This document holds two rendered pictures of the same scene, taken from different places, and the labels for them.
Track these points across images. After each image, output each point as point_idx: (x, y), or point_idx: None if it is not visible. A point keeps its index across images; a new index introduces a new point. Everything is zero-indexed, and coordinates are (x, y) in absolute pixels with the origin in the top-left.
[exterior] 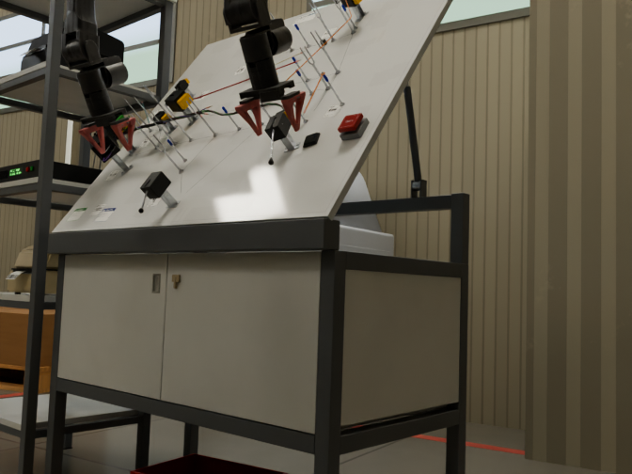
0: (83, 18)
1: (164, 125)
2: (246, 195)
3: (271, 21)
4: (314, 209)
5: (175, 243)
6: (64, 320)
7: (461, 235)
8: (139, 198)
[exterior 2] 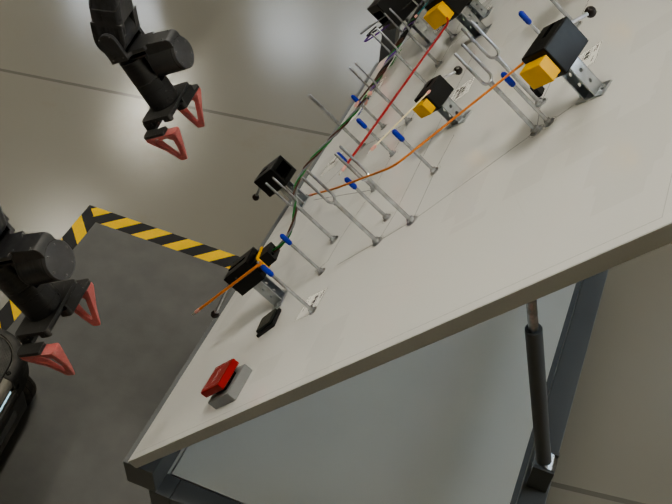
0: (93, 6)
1: (470, 5)
2: (241, 306)
3: (3, 258)
4: (149, 434)
5: None
6: None
7: None
8: (352, 133)
